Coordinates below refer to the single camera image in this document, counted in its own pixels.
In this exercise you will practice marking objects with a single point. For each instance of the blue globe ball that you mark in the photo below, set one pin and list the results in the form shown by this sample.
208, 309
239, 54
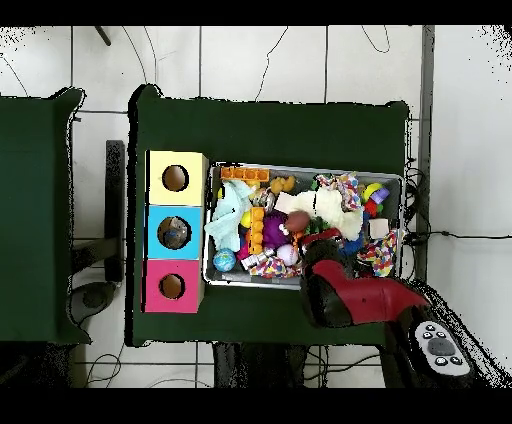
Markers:
224, 260

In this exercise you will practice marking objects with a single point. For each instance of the colourful spotted cloth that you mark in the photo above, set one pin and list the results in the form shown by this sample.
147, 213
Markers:
346, 188
380, 252

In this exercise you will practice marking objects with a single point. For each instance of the grey metal bar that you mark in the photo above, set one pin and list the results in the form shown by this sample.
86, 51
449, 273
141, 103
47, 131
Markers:
426, 120

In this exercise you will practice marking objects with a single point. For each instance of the purple spiky ball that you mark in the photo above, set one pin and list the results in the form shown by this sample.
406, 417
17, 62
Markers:
275, 232

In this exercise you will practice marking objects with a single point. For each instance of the black rod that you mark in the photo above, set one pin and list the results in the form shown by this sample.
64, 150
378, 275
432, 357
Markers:
103, 36

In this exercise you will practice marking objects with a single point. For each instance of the brown toy football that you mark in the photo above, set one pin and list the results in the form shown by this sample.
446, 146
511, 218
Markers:
298, 221

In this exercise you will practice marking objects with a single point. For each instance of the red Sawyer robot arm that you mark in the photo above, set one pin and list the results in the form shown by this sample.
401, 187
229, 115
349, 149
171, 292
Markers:
368, 296

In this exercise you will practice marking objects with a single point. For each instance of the yellow ball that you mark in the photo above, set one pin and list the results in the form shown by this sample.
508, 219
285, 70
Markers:
219, 194

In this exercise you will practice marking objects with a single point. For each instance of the wooden box with three holes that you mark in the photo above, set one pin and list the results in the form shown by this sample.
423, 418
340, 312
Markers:
176, 196

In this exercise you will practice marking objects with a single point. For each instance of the dark green side table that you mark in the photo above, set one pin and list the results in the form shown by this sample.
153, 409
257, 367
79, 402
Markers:
32, 200

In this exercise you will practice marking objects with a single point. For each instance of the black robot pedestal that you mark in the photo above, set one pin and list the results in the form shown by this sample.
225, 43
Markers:
256, 368

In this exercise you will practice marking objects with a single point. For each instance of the cream muslin cloth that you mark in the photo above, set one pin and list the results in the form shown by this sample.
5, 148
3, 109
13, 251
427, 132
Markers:
332, 208

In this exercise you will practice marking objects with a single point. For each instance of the shallow metal mesh bin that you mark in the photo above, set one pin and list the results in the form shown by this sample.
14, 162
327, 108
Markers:
240, 278

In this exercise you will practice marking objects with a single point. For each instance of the clear plastic bottle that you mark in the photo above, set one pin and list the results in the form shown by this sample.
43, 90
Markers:
174, 236

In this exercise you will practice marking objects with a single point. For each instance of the mint green cloth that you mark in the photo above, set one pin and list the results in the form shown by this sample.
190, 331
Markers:
228, 218

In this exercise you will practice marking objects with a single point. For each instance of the long orange toy brick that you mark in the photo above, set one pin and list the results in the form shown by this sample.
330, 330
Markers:
256, 232

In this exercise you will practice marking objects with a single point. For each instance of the wide orange toy brick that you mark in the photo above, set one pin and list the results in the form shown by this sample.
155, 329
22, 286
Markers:
244, 174

